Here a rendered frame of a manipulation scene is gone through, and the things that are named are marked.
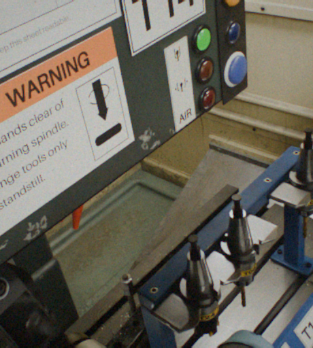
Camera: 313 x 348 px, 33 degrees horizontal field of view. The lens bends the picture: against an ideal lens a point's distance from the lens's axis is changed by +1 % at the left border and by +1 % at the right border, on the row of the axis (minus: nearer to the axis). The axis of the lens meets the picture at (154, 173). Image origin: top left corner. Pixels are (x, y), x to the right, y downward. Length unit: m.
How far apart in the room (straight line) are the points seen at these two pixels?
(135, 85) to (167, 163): 1.56
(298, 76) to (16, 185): 1.13
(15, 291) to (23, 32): 0.28
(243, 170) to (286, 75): 0.37
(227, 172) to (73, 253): 0.62
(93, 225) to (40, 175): 1.56
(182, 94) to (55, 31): 0.16
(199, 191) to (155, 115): 1.23
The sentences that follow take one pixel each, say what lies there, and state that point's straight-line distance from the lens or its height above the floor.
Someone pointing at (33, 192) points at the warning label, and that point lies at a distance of 0.41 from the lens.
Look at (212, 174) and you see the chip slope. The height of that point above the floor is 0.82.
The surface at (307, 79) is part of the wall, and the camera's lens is 1.43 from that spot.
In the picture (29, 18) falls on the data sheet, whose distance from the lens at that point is 0.37.
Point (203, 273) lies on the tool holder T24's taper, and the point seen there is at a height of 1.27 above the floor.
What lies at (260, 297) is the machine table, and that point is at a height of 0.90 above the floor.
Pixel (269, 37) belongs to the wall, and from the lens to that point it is 1.44.
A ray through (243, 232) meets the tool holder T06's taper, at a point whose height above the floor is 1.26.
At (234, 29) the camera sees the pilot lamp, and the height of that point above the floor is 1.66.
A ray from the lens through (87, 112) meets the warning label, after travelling 0.42.
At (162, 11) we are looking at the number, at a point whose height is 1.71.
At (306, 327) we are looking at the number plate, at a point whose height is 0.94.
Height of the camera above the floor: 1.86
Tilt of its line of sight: 37 degrees down
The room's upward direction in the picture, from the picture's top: 10 degrees counter-clockwise
